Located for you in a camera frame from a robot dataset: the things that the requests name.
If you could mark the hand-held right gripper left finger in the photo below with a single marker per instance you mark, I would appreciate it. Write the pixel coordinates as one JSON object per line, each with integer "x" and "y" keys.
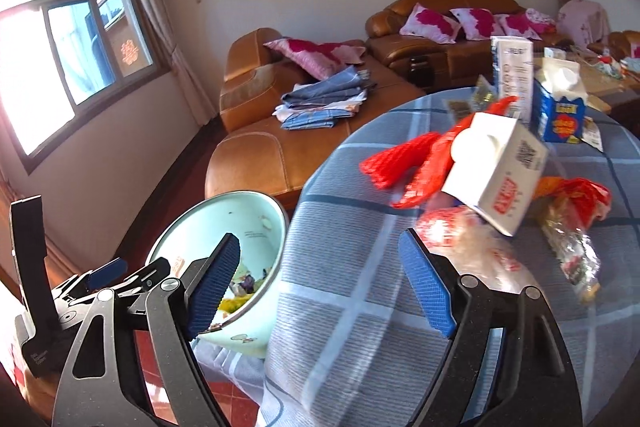
{"x": 212, "y": 287}

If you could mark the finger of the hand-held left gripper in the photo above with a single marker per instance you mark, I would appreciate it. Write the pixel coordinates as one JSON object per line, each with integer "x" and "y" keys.
{"x": 32, "y": 257}
{"x": 107, "y": 272}

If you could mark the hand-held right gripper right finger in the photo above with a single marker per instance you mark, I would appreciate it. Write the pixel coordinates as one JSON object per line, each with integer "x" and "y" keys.
{"x": 425, "y": 282}

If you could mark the yellow plastic bag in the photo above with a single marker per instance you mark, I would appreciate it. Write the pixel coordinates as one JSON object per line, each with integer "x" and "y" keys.
{"x": 232, "y": 305}

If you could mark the red white snack wrapper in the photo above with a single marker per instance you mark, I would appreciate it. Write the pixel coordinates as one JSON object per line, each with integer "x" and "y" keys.
{"x": 450, "y": 232}

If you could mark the mint green trash bin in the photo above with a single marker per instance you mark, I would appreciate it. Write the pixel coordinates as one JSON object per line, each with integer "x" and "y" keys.
{"x": 215, "y": 217}

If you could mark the red mesh net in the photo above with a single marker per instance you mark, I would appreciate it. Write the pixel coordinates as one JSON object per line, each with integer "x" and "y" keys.
{"x": 395, "y": 162}

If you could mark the white red label carton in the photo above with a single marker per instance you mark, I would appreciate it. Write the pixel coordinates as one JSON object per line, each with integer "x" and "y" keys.
{"x": 505, "y": 177}

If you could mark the blue milk carton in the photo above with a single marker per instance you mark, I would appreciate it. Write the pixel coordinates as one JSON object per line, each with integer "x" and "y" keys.
{"x": 560, "y": 122}

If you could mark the round table with plaid cloth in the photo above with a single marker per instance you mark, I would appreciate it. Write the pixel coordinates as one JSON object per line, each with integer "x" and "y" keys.
{"x": 350, "y": 257}

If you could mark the brown leather chaise sofa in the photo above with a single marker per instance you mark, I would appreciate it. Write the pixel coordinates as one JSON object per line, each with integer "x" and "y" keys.
{"x": 250, "y": 157}

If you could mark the clear crinkled plastic wrapper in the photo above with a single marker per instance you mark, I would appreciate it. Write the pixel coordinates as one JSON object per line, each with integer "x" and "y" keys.
{"x": 570, "y": 252}

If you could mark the gold foil wrapper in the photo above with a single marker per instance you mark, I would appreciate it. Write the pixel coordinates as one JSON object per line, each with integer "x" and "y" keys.
{"x": 484, "y": 89}

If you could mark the window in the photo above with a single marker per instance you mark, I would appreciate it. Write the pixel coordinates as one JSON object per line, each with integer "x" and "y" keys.
{"x": 75, "y": 57}

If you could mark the folded blue plaid clothes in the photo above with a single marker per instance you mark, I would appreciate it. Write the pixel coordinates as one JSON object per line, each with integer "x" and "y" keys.
{"x": 325, "y": 99}

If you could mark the small white box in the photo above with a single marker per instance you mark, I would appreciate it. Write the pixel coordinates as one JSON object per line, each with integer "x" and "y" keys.
{"x": 592, "y": 134}

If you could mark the tall white carton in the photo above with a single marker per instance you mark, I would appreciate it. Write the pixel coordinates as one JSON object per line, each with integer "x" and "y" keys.
{"x": 515, "y": 72}

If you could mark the beige curtain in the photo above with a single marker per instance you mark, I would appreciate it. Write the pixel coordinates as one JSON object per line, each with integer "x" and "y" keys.
{"x": 170, "y": 32}

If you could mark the pink floral pillow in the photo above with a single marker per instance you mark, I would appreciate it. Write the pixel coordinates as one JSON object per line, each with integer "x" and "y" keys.
{"x": 430, "y": 22}
{"x": 520, "y": 27}
{"x": 315, "y": 54}
{"x": 477, "y": 23}

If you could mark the white cardboard box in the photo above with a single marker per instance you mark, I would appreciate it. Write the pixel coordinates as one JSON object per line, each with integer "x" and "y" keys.
{"x": 554, "y": 54}

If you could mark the wooden coffee table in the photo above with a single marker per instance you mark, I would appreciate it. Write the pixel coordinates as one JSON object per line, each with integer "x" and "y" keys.
{"x": 605, "y": 87}

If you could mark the pink floral cloth bundle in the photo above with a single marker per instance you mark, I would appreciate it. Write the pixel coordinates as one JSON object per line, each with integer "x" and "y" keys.
{"x": 541, "y": 19}

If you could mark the pale pink cloth cover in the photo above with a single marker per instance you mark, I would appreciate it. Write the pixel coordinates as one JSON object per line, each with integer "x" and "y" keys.
{"x": 585, "y": 22}

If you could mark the brown leather armchair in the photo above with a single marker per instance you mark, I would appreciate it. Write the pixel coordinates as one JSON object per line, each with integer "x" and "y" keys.
{"x": 625, "y": 44}

